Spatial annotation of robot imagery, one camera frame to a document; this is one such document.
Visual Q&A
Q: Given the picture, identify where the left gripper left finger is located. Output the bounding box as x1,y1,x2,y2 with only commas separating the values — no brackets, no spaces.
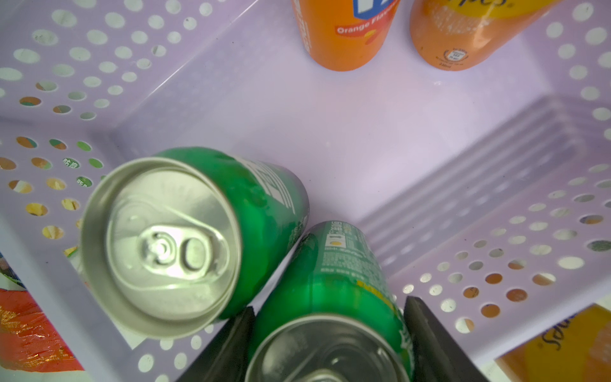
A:
178,307,256,382

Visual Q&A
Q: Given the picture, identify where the orange Fanta can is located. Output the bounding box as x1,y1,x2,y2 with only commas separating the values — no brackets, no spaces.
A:
291,0,400,72

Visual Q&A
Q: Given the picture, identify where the green sprite can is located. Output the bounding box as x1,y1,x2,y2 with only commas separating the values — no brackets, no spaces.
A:
81,147,310,339
246,221,415,381

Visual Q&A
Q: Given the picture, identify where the green Sprite can front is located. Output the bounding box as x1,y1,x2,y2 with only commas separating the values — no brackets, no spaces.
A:
246,221,415,381

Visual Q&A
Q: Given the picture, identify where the purple plastic basket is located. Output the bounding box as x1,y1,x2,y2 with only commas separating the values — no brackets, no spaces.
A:
1,1,610,381

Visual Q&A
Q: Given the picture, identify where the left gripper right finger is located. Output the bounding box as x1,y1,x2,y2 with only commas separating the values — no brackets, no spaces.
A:
404,296,488,382

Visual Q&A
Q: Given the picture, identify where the orange gold can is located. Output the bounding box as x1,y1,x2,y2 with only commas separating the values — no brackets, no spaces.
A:
409,0,557,72

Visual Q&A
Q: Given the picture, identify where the red snack packet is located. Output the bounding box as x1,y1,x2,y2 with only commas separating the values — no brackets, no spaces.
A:
1,289,84,372

